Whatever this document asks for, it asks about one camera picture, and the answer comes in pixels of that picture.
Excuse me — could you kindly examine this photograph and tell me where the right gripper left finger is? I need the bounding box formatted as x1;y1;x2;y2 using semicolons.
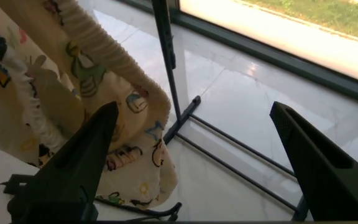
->
7;101;120;222

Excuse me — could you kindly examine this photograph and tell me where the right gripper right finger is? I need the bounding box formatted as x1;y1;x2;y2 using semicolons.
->
269;101;358;222

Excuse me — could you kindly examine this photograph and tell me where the black clothes rack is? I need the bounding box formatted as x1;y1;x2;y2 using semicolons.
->
150;0;310;222

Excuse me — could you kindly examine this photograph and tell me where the cream printed garment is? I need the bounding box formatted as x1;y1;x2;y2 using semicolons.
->
0;0;179;210

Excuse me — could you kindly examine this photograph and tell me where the window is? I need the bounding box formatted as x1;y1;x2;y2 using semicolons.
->
116;0;358;106

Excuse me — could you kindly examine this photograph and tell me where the black cable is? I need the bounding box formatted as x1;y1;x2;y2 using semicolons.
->
0;174;183;222

